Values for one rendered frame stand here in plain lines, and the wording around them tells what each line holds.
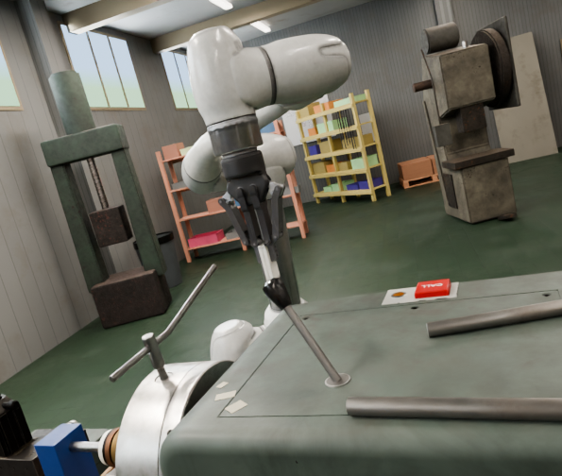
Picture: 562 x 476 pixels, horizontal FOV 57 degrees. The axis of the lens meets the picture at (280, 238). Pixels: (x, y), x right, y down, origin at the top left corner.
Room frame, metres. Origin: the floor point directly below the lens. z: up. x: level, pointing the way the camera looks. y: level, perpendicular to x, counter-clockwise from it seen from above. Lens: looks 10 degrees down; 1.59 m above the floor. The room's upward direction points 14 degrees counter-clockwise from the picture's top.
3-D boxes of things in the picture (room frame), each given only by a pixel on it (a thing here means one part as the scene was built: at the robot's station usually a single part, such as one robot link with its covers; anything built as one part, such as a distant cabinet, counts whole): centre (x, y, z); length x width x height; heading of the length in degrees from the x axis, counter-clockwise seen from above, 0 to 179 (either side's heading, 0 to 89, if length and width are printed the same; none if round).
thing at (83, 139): (6.07, 1.89, 1.45); 0.94 x 0.76 x 2.89; 74
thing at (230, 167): (0.92, 0.03, 1.54); 0.08 x 0.07 x 0.09; 66
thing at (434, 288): (0.91, -0.25, 1.26); 0.06 x 0.06 x 0.02; 66
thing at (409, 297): (0.91, -0.23, 1.23); 0.13 x 0.08 x 0.06; 66
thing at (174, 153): (8.59, 0.54, 0.98); 2.17 x 0.59 x 1.97; 74
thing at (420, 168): (10.94, -3.47, 0.24); 1.37 x 0.99 x 0.48; 74
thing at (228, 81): (0.93, 0.02, 1.72); 0.13 x 0.11 x 0.16; 105
